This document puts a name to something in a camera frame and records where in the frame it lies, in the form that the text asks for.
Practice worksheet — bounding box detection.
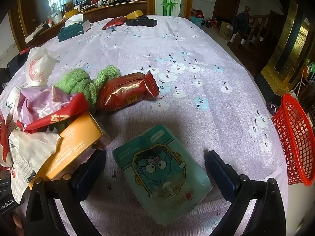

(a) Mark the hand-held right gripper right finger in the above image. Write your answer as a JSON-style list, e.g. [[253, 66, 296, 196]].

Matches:
[[205, 150, 291, 236]]

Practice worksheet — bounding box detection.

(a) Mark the person's left hand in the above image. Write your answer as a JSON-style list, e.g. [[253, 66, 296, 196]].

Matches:
[[10, 214, 27, 236]]

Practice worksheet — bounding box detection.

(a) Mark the brown wooden door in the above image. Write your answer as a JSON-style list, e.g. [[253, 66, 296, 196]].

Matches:
[[213, 0, 243, 26]]

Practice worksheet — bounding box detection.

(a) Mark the dark red flat packet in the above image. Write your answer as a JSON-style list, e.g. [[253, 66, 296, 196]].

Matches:
[[102, 17, 128, 30]]

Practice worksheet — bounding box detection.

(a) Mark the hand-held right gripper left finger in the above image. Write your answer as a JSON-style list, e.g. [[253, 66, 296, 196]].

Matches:
[[25, 149, 107, 236]]

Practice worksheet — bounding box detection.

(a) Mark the red plastic basket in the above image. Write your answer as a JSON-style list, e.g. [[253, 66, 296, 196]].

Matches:
[[271, 93, 315, 187]]

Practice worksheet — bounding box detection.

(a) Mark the white packet green edge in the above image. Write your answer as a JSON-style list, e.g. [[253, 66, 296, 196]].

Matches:
[[6, 87, 25, 109]]

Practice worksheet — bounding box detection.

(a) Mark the yellow tape roll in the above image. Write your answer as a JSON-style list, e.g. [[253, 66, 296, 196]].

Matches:
[[125, 10, 144, 20]]

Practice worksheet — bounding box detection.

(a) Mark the white paper packet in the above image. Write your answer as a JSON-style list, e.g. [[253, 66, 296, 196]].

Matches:
[[8, 129, 62, 198]]

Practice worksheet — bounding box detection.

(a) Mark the gold black pillar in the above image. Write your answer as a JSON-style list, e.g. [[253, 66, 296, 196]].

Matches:
[[261, 0, 315, 96]]

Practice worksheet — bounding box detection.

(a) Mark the green fuzzy cloth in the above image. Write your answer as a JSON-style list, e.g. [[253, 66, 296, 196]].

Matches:
[[53, 65, 121, 115]]

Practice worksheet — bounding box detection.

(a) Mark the orange carton box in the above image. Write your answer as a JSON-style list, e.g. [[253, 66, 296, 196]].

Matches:
[[28, 111, 112, 190]]

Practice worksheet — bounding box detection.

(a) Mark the wooden counter ledge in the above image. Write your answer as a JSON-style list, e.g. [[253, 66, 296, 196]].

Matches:
[[25, 0, 148, 46]]

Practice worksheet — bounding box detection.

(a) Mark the purple floral tablecloth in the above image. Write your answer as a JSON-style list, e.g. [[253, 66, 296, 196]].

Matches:
[[0, 15, 288, 236]]

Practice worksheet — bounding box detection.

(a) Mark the teal tissue box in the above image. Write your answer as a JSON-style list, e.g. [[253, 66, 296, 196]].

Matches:
[[57, 15, 91, 42]]

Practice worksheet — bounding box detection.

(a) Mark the teal cartoon tissue packet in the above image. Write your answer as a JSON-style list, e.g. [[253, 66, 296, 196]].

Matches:
[[112, 124, 213, 225]]

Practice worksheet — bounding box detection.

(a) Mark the red wrapper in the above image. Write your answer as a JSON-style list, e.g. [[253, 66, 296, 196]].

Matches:
[[23, 93, 91, 132]]

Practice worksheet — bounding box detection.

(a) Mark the red snack packet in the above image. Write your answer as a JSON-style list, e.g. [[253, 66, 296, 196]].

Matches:
[[96, 69, 160, 113]]

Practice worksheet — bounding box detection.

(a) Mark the red gift box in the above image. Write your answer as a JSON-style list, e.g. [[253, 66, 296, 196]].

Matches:
[[191, 8, 205, 19]]

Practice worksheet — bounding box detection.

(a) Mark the cardboard box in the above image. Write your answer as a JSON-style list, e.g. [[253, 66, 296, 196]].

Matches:
[[219, 21, 234, 41]]

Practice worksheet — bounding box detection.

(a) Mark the black pouch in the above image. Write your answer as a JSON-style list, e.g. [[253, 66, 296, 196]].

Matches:
[[125, 15, 158, 27]]

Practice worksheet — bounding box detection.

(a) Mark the pink plastic bag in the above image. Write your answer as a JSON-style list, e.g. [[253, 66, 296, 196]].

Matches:
[[13, 86, 82, 128]]

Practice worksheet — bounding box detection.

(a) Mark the white plastic bag red print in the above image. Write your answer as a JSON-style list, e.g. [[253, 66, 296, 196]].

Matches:
[[25, 47, 61, 87]]

